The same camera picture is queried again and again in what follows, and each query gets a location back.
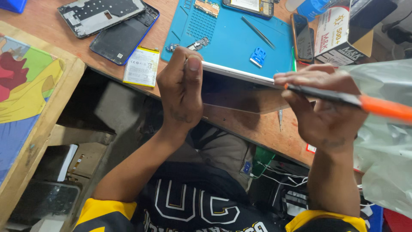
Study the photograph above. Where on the person's right hand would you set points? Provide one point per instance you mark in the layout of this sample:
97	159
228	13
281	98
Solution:
325	119

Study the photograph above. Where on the person's left hand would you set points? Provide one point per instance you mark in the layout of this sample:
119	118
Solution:
178	93

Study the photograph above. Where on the white-edged tablet device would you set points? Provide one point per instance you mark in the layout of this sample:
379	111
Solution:
239	92

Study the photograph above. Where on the red white sticker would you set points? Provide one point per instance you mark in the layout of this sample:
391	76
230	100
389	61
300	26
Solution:
310	148

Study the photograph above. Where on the white yellow phone battery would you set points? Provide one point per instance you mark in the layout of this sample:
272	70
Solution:
141	67

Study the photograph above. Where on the small blue phone component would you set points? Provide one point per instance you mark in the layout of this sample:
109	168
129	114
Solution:
172	47

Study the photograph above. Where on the small black circuit board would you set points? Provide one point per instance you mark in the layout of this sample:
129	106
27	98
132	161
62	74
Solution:
199	44

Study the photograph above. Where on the thin green pry tool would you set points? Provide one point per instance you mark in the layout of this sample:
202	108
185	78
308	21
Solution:
293	61

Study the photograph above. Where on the translucent plastic bag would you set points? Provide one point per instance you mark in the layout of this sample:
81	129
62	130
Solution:
386	161

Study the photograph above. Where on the green plastic object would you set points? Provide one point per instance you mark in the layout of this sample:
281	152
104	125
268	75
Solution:
262	159

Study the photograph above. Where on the blue silicone repair mat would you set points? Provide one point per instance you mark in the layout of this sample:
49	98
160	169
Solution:
231	38

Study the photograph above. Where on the blue-edged phone back cover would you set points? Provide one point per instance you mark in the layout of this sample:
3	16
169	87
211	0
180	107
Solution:
124	38

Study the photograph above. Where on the white black cardboard box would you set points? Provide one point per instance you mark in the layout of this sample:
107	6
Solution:
338	35

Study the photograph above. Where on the phone in brown case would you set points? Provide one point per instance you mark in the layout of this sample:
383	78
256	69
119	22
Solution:
302	37

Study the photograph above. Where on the small blue scraper tool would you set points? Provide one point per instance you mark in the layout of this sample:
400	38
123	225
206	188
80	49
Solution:
258	57

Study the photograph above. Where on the orange phone circuit board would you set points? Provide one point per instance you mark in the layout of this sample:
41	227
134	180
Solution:
207	6

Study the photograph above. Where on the metal tweezers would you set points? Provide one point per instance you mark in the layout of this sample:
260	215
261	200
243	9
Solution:
258	32

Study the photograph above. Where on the blue plastic bottle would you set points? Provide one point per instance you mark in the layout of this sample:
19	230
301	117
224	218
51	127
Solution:
312	8

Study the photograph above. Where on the opened phone with battery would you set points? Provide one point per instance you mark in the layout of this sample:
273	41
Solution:
249	6

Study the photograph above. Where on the black yellow jersey shirt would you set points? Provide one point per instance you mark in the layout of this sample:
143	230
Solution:
199	206

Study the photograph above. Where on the white plastic bottle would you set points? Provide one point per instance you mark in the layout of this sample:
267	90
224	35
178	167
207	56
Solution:
292	4

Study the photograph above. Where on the wooden side table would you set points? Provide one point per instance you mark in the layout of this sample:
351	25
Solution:
48	135

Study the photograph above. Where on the colourful printed mat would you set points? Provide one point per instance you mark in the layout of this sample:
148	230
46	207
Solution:
22	96

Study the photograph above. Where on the dark glass tablet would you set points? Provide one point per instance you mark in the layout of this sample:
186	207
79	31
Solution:
45	199

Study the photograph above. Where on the blue plastic container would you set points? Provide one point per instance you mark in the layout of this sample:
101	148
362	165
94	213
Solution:
13	5

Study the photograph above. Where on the grey phone middle frame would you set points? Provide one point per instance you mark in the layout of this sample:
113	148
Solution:
96	16

